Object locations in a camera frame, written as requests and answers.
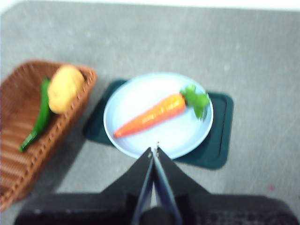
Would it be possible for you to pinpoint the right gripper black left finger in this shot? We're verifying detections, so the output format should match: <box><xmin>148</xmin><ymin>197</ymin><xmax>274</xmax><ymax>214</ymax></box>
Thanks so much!
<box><xmin>100</xmin><ymin>147</ymin><xmax>155</xmax><ymax>225</ymax></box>

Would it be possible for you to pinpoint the brown wicker basket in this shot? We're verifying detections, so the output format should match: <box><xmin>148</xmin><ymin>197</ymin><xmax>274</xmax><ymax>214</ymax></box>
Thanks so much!
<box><xmin>0</xmin><ymin>60</ymin><xmax>98</xmax><ymax>211</ymax></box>

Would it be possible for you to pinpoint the yellow-brown potato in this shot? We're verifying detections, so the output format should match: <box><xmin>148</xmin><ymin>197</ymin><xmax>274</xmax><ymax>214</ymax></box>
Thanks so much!
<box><xmin>47</xmin><ymin>65</ymin><xmax>85</xmax><ymax>115</ymax></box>

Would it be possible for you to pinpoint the blue round plate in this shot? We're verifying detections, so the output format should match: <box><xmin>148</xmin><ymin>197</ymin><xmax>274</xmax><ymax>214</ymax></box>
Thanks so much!
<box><xmin>103</xmin><ymin>72</ymin><xmax>214</xmax><ymax>160</ymax></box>

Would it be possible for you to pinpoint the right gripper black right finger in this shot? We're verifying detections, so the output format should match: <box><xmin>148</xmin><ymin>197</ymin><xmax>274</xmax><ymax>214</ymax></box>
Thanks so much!
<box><xmin>154</xmin><ymin>146</ymin><xmax>210</xmax><ymax>225</ymax></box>

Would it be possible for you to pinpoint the orange carrot with green leaves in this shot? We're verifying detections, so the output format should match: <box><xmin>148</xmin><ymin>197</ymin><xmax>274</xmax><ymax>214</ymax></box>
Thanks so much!
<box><xmin>113</xmin><ymin>84</ymin><xmax>210</xmax><ymax>139</ymax></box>

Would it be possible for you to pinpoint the black rectangular tray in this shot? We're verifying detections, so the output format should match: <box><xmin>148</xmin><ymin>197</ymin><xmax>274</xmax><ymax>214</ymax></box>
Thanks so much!
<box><xmin>83</xmin><ymin>79</ymin><xmax>234</xmax><ymax>170</ymax></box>

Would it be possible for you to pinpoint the green pepper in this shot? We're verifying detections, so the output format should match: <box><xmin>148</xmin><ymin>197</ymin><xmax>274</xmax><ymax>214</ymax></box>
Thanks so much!
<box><xmin>19</xmin><ymin>76</ymin><xmax>53</xmax><ymax>152</ymax></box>

